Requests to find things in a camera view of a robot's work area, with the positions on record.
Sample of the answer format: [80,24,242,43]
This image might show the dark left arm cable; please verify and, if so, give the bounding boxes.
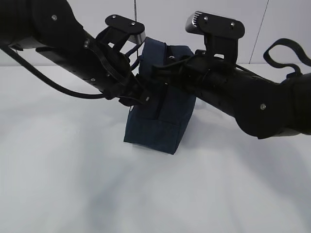
[0,45,107,100]

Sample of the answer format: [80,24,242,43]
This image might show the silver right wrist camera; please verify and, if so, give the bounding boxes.
[185,11,245,39]

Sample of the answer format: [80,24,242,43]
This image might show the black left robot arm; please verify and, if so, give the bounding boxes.
[0,0,151,106]

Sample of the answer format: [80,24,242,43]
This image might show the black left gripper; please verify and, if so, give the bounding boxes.
[94,36,150,106]

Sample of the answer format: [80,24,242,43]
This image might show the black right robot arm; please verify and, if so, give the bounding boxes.
[152,54,311,139]

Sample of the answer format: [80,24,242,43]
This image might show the navy blue lunch bag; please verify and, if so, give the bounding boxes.
[124,37,196,154]

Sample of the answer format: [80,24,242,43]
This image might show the dark arm cable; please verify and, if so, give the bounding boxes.
[0,45,107,100]
[263,38,311,80]

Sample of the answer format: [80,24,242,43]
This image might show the dark right arm cable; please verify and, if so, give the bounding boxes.
[263,38,311,80]

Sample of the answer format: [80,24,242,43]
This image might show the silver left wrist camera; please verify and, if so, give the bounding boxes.
[105,15,146,45]

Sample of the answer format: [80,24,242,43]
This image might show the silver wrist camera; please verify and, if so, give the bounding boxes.
[185,11,245,39]
[105,15,146,45]

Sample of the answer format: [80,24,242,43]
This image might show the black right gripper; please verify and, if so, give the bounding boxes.
[150,50,219,95]

